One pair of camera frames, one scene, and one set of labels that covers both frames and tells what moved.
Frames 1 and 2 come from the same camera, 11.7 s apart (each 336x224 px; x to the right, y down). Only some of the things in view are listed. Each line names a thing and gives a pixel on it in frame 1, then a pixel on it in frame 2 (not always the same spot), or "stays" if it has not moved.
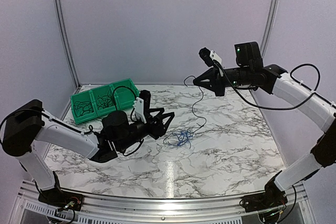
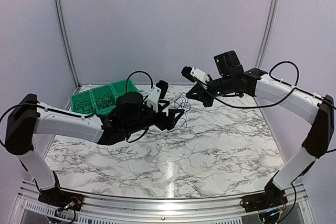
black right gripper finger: (207, 77) -> (196, 93)
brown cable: (104, 101) stays
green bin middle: (104, 99) stays
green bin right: (125, 93) stays
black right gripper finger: (211, 85) -> (207, 99)
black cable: (81, 108) stays
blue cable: (184, 135) -> (182, 103)
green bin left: (83, 106) stays
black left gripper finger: (161, 109) -> (167, 103)
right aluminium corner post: (271, 15) stays
